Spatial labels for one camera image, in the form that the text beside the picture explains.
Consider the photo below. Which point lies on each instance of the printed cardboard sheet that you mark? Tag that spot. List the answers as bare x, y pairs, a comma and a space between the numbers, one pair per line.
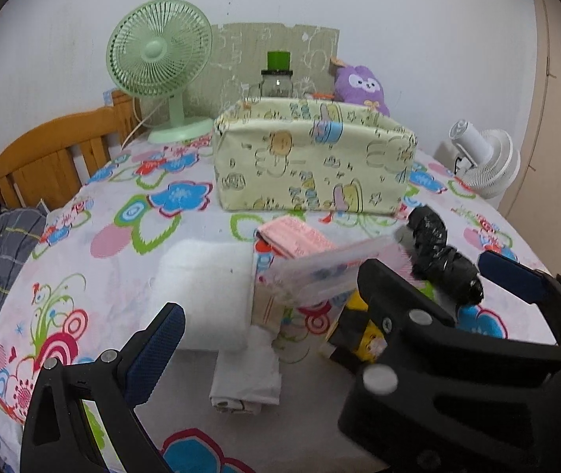
241, 59

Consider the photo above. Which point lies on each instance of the beige tissue pack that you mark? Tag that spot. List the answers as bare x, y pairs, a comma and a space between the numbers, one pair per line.
268, 310

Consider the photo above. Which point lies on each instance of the grey plastic bag roll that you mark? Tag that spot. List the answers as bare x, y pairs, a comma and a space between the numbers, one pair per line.
246, 374

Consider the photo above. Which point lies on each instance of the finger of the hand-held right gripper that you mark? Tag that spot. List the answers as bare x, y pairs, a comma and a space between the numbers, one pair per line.
509, 276
393, 295

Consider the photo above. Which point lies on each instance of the green cylinder cap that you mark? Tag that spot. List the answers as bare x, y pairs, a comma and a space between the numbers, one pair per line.
279, 60

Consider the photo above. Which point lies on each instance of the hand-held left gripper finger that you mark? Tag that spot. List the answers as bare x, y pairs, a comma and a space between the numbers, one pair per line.
159, 350

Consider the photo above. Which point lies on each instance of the white desk fan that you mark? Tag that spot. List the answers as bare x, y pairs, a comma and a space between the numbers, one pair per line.
487, 157

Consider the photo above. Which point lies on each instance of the wooden bed headboard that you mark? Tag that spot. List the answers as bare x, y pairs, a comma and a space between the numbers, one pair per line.
53, 143

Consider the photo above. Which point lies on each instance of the clear plastic packet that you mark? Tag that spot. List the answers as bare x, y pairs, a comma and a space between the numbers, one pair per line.
319, 271

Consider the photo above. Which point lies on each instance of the yellow and black item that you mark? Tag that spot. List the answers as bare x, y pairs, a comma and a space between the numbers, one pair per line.
359, 335

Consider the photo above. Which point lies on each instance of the pink packet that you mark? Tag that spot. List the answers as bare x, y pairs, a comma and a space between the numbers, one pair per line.
290, 236

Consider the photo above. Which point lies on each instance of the purple plush toy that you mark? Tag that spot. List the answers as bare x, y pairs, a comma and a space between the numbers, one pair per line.
361, 83

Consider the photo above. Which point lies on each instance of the floral bedsheet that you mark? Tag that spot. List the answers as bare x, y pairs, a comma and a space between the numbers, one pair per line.
112, 256

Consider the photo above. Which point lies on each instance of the orange object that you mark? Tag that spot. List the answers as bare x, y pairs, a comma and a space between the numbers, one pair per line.
320, 94

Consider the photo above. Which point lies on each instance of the pale yellow printed storage box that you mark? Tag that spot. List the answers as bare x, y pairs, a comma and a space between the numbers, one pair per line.
285, 172

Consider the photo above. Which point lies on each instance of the white towel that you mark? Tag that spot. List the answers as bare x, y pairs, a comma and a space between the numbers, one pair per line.
201, 290

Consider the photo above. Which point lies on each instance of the green desk fan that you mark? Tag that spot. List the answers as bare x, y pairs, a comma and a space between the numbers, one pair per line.
154, 49

